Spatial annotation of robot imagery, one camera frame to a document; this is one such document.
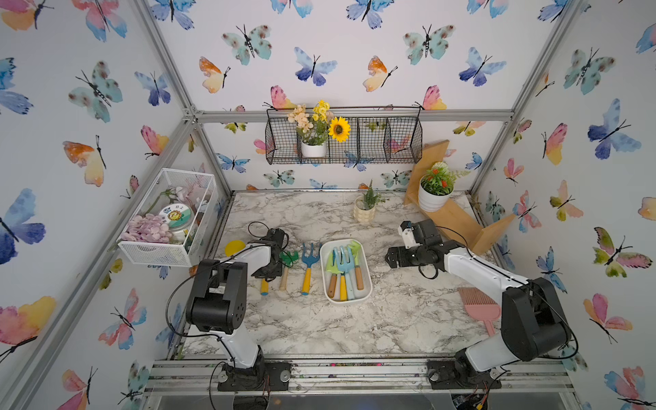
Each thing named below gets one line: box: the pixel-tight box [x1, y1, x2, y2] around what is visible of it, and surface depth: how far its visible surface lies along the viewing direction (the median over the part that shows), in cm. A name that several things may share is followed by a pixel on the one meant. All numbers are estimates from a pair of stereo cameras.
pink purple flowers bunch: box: [121, 213, 172, 244], surface depth 61 cm
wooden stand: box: [404, 140, 516, 257], surface depth 103 cm
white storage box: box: [320, 239, 373, 305], surface depth 95 cm
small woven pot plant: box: [353, 178, 390, 224], surface depth 109 cm
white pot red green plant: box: [417, 161, 471, 213], surface depth 98 cm
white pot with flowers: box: [287, 99, 352, 159], surface depth 86 cm
